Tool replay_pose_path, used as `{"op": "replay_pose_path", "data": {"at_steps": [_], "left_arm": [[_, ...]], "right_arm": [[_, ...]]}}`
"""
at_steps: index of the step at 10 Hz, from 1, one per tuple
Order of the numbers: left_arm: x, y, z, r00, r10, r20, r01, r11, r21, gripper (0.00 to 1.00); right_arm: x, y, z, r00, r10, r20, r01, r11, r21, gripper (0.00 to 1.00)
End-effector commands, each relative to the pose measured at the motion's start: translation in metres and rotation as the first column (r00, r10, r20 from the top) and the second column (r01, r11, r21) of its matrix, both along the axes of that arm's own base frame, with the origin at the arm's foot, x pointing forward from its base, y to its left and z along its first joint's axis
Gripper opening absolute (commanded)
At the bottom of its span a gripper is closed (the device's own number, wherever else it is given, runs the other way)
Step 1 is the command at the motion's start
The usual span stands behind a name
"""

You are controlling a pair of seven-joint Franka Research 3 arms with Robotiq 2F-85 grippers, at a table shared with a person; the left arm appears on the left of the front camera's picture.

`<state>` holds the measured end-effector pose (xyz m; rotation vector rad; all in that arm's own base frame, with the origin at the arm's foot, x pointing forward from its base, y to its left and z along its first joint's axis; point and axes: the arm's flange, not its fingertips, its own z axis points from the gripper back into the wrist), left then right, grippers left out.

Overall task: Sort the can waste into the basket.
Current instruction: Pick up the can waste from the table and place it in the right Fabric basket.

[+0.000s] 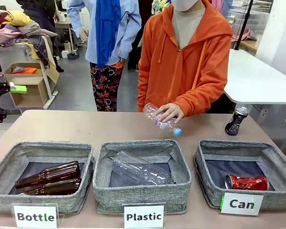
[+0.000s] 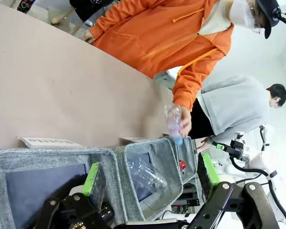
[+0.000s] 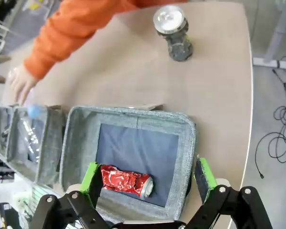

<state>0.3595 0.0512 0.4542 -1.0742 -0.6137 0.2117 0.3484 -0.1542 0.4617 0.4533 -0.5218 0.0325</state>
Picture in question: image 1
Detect small bottle with blue cap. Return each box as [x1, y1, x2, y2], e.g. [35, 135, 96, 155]
[143, 102, 183, 137]

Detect black drink can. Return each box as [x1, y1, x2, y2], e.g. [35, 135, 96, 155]
[224, 106, 250, 136]

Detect person's right forearm orange sleeve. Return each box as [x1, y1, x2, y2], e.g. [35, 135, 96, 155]
[136, 69, 155, 113]

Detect crushed red can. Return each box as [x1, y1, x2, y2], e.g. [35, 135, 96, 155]
[224, 174, 270, 191]

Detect pink cloth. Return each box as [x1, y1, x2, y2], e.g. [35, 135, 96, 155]
[231, 30, 256, 42]

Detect orange cloth in box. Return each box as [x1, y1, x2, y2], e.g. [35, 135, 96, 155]
[11, 66, 38, 74]

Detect large white table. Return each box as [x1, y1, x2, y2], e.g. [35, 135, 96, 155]
[223, 48, 286, 105]

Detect white Bottle label sign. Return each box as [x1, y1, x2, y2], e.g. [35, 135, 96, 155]
[11, 203, 59, 229]

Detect white Plastic label sign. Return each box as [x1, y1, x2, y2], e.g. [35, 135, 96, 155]
[122, 202, 167, 229]

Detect black stand pole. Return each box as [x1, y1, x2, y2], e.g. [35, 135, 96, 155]
[234, 0, 256, 51]

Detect clear plastic storage crates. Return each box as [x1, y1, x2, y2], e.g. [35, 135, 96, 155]
[228, 4, 270, 37]

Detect large clear plastic bottle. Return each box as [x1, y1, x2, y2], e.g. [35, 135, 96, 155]
[112, 150, 175, 186]

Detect person's left hand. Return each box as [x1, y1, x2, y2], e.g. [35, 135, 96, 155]
[156, 104, 185, 125]

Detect open cardboard box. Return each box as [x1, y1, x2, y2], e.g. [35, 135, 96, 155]
[3, 62, 61, 108]

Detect pile of colourful clothes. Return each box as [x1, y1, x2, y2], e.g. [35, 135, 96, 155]
[0, 10, 59, 70]

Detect grey fabric basket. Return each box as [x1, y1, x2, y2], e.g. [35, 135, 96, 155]
[92, 139, 193, 215]
[193, 139, 286, 211]
[0, 141, 95, 214]

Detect brown glass bottle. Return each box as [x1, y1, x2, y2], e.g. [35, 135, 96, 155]
[17, 177, 82, 197]
[14, 160, 81, 189]

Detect person in blue shirt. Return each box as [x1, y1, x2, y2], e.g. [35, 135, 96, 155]
[66, 0, 143, 113]

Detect person in orange hoodie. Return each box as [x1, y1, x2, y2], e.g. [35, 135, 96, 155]
[136, 0, 234, 117]

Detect white table under clothes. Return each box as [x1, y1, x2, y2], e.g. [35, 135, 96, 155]
[0, 35, 59, 110]

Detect white Can label sign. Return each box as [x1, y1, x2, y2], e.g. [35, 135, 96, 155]
[220, 192, 265, 217]

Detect white face mask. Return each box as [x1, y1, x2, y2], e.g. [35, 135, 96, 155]
[171, 0, 198, 11]

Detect person in dark clothes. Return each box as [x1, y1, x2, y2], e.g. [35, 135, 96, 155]
[15, 0, 65, 73]

